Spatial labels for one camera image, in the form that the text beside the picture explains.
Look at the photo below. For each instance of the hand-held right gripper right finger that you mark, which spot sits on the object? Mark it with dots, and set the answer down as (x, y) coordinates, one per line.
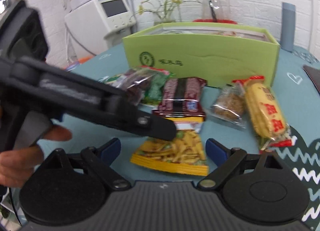
(215, 153)

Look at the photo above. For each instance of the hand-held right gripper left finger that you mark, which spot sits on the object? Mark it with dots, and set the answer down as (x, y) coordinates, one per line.
(112, 149)

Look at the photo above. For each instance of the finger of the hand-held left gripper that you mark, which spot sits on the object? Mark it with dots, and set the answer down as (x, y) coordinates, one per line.
(100, 106)

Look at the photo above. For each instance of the large yellow chip bag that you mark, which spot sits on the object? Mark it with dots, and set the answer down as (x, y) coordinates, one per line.
(175, 153)

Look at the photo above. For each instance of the green cardboard box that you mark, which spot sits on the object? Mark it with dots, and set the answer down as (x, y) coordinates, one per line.
(212, 58)

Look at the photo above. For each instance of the person's left hand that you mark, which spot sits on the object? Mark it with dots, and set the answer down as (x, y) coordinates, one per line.
(17, 166)

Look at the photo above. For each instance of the green white snack packet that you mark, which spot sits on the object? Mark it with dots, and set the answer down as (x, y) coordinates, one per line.
(112, 80)

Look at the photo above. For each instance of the dark purple clear snack packet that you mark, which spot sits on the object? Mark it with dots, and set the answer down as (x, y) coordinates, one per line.
(137, 83)

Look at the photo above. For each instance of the clear packet brown cake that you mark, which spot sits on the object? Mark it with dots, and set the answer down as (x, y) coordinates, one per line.
(230, 106)

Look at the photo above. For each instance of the shiny green snack packet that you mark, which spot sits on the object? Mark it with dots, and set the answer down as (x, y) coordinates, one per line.
(156, 88)

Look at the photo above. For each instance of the yellow cracker packet red ends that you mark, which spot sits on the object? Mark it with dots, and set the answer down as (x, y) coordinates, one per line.
(265, 111)

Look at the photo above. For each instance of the dark red brown snack packet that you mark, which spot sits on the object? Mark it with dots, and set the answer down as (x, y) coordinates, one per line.
(181, 96)

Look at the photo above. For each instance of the white appliance with screen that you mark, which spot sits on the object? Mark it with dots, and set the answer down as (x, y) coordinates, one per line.
(95, 26)

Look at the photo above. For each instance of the yellow flower plant glass vase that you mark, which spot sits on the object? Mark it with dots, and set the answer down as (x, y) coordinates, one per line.
(167, 6)

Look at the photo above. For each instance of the dark smartphone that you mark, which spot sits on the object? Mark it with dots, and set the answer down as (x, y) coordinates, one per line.
(312, 73)

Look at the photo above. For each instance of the red round lid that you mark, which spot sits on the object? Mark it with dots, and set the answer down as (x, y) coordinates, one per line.
(215, 21)

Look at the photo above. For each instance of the grey cylindrical bottle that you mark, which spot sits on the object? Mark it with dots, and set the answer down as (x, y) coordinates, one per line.
(288, 26)

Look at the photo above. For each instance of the glass pitcher with straw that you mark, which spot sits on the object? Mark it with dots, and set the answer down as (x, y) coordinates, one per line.
(216, 3)

